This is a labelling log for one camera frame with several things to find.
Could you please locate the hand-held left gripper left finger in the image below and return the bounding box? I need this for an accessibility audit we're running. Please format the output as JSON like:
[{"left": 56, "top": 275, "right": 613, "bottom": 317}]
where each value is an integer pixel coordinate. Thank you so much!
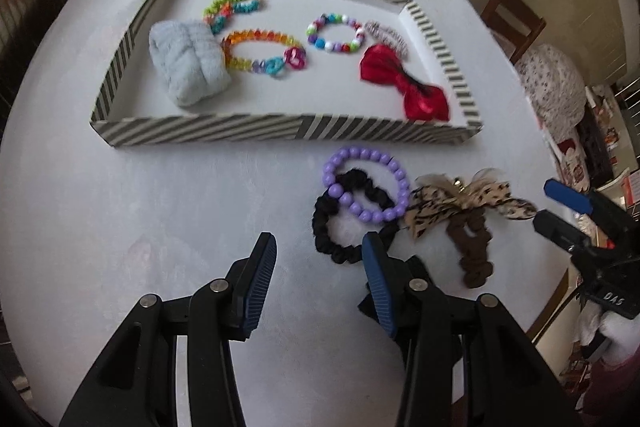
[{"left": 59, "top": 232, "right": 278, "bottom": 427}]

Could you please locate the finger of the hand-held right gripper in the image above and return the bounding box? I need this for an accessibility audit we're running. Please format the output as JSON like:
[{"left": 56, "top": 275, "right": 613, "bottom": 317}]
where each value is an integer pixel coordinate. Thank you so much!
[
  {"left": 544, "top": 178, "right": 640, "bottom": 239},
  {"left": 532, "top": 209, "right": 609, "bottom": 254}
]

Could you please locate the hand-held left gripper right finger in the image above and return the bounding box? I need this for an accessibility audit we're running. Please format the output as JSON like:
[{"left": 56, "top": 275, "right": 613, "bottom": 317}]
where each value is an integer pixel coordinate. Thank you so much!
[{"left": 357, "top": 231, "right": 583, "bottom": 427}]

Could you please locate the black scrunchie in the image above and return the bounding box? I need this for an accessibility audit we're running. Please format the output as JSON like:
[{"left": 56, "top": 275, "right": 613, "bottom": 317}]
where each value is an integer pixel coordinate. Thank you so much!
[{"left": 312, "top": 168, "right": 401, "bottom": 265}]

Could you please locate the purple bead bracelet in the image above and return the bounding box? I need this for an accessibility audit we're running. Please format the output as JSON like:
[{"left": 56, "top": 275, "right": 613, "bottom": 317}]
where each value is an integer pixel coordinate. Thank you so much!
[{"left": 322, "top": 146, "right": 411, "bottom": 225}]

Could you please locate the striped cardboard box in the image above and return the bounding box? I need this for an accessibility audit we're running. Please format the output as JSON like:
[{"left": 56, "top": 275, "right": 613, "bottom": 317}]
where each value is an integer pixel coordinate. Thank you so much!
[{"left": 89, "top": 0, "right": 486, "bottom": 148}]

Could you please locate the red satin bow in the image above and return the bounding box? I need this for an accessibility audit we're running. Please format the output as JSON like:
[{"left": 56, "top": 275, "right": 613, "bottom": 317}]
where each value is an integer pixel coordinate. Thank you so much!
[{"left": 360, "top": 44, "right": 450, "bottom": 122}]

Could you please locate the light blue scrunchie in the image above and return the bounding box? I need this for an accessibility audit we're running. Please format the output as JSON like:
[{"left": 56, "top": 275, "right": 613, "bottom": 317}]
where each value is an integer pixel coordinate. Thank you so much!
[{"left": 149, "top": 20, "right": 232, "bottom": 108}]

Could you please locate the orange clear bead bracelet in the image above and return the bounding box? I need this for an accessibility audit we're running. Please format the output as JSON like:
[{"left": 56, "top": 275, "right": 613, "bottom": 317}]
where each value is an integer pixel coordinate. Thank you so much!
[{"left": 220, "top": 29, "right": 307, "bottom": 80}]

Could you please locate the multicolour round bead bracelet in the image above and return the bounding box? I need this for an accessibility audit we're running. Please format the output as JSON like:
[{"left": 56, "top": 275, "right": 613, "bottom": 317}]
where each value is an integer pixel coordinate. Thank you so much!
[{"left": 306, "top": 12, "right": 366, "bottom": 55}]

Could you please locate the green and teal bead bracelet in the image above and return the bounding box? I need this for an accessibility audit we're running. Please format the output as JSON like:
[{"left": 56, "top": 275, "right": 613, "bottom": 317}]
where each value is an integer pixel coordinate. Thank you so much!
[{"left": 202, "top": 0, "right": 265, "bottom": 35}]

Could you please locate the red floral pillow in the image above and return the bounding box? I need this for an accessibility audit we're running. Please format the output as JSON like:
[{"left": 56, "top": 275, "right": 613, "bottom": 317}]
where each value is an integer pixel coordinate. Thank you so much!
[{"left": 557, "top": 139, "right": 591, "bottom": 188}]

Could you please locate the brown scrunchie with leopard bow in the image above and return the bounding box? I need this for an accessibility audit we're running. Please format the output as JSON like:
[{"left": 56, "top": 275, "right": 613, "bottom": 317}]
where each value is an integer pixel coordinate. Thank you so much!
[{"left": 404, "top": 167, "right": 538, "bottom": 290}]

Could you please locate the floral bedding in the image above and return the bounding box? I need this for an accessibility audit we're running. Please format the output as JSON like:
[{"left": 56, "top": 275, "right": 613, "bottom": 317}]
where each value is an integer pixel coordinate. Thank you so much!
[{"left": 515, "top": 44, "right": 588, "bottom": 142}]

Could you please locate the white embossed tablecloth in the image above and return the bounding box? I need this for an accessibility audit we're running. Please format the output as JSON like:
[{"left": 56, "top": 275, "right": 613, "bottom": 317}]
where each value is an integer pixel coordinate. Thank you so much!
[{"left": 0, "top": 0, "right": 576, "bottom": 427}]

